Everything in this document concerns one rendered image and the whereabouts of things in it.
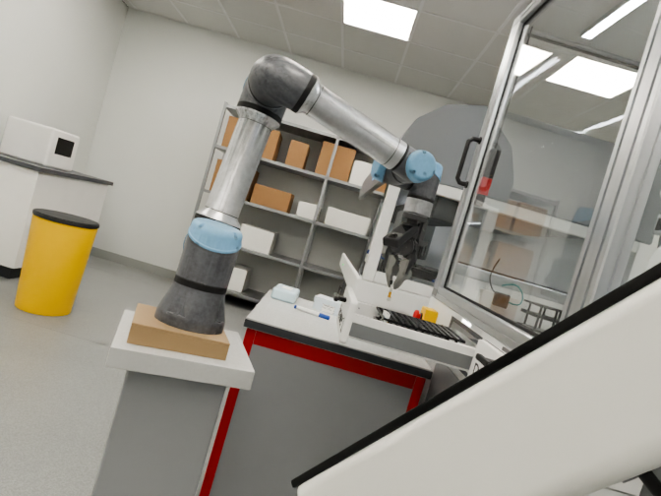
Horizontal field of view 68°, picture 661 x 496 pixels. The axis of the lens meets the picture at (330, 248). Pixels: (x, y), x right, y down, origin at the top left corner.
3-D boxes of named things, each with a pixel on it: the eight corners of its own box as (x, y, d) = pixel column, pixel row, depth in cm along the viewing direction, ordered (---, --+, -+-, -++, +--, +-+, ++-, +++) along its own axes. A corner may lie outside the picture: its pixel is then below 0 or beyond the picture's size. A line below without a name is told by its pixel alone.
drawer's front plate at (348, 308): (338, 342, 121) (351, 300, 121) (335, 320, 150) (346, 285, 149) (345, 344, 121) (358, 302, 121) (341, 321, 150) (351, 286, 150)
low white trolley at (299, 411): (177, 556, 148) (246, 317, 145) (220, 459, 210) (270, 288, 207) (361, 606, 150) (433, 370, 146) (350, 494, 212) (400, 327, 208)
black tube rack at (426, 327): (376, 341, 127) (384, 317, 127) (370, 327, 144) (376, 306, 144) (458, 364, 127) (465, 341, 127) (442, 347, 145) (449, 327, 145)
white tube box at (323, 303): (311, 308, 191) (315, 295, 190) (317, 306, 199) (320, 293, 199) (341, 318, 188) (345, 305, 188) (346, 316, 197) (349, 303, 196)
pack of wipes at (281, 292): (293, 304, 187) (296, 293, 187) (270, 297, 187) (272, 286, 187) (297, 299, 202) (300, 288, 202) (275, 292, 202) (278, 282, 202)
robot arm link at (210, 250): (173, 277, 101) (193, 214, 101) (175, 269, 114) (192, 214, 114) (230, 291, 105) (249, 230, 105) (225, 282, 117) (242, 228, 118)
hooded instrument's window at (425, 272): (360, 277, 217) (389, 178, 215) (344, 253, 395) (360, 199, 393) (604, 347, 220) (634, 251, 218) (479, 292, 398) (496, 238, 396)
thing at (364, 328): (347, 337, 123) (354, 314, 122) (343, 317, 148) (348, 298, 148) (499, 381, 124) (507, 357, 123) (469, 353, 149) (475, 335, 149)
